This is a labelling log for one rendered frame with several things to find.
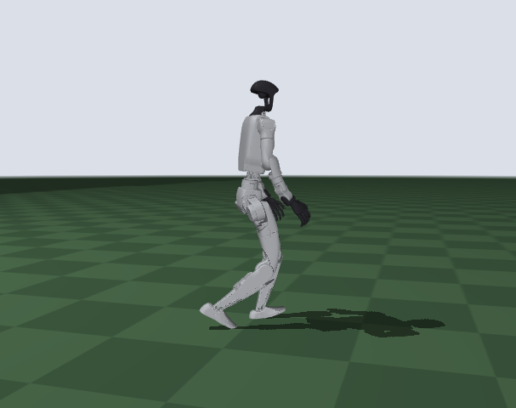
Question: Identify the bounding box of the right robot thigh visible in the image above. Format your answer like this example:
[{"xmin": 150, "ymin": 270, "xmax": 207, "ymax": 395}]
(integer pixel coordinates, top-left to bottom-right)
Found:
[{"xmin": 246, "ymin": 197, "xmax": 280, "ymax": 281}]

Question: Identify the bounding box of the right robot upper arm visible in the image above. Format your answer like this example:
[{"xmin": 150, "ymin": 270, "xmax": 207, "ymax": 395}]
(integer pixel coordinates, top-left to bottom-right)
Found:
[{"xmin": 258, "ymin": 118, "xmax": 275, "ymax": 171}]

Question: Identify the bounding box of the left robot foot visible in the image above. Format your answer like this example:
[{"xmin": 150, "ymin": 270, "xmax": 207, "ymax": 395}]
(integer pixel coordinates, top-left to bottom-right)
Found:
[{"xmin": 249, "ymin": 305, "xmax": 286, "ymax": 319}]

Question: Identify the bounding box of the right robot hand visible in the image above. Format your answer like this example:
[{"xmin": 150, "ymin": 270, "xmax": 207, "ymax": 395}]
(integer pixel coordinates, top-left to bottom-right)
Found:
[{"xmin": 281, "ymin": 195, "xmax": 310, "ymax": 227}]

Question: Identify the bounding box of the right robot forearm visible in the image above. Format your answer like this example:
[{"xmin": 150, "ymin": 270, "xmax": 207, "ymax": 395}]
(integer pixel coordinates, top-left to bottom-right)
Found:
[{"xmin": 268, "ymin": 156, "xmax": 292, "ymax": 202}]

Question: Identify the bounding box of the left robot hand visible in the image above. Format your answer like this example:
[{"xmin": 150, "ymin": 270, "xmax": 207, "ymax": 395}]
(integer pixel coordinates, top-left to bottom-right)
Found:
[{"xmin": 262, "ymin": 189, "xmax": 285, "ymax": 221}]

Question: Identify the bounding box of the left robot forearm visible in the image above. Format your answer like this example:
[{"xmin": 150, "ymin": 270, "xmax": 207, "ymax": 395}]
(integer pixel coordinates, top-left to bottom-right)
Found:
[{"xmin": 249, "ymin": 173, "xmax": 268, "ymax": 200}]

